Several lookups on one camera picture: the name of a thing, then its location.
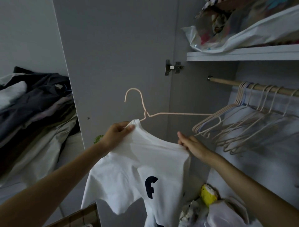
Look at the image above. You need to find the yellow soft toy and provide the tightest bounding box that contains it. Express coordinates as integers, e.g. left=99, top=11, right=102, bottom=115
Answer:
left=201, top=184, right=219, bottom=208

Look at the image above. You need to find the person's right hand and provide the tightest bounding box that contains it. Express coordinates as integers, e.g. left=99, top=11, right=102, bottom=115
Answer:
left=177, top=131, right=212, bottom=162

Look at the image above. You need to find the person's right forearm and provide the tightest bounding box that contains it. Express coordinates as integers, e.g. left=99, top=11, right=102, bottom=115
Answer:
left=206, top=150, right=299, bottom=227

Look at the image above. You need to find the large white plastic bag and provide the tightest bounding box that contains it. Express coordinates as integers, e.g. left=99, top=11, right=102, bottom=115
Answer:
left=181, top=0, right=299, bottom=53

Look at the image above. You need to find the person's left forearm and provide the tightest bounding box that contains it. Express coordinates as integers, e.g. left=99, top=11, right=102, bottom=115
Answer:
left=0, top=140, right=110, bottom=227

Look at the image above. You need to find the white printed t-shirt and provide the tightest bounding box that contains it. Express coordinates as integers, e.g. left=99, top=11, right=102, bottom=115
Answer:
left=81, top=119, right=191, bottom=227

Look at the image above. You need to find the colourful patterned fabric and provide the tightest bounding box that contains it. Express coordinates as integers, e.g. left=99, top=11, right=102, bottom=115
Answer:
left=196, top=0, right=299, bottom=46

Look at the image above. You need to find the brown wooden box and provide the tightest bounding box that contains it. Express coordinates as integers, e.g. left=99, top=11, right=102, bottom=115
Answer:
left=45, top=203, right=101, bottom=227

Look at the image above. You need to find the pile of dark clothes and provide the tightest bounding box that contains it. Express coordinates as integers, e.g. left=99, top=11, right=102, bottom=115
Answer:
left=0, top=66, right=80, bottom=187

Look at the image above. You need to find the pink wire clothes hanger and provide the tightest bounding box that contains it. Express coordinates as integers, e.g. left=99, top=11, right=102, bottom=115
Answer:
left=124, top=88, right=221, bottom=138

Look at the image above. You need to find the bunch of pink hangers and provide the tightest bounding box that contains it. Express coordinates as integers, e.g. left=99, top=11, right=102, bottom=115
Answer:
left=192, top=82, right=299, bottom=155

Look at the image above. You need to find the person's left hand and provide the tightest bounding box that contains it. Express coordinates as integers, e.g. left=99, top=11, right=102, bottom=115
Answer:
left=100, top=121, right=135, bottom=153

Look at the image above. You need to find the grey wardrobe door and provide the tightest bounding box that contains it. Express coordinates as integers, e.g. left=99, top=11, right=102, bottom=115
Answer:
left=52, top=0, right=181, bottom=227

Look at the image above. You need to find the wooden closet rod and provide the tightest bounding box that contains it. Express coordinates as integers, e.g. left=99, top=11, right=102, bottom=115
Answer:
left=208, top=77, right=299, bottom=97

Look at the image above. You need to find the white wardrobe shelf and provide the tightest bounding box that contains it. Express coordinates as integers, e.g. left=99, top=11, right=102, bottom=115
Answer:
left=186, top=44, right=299, bottom=62

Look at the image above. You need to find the metal door hinge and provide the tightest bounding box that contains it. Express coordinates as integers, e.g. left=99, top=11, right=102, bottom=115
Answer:
left=165, top=59, right=184, bottom=76

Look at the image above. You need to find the crumpled white plastic bag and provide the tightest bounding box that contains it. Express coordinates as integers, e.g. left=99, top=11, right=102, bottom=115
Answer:
left=179, top=196, right=260, bottom=227

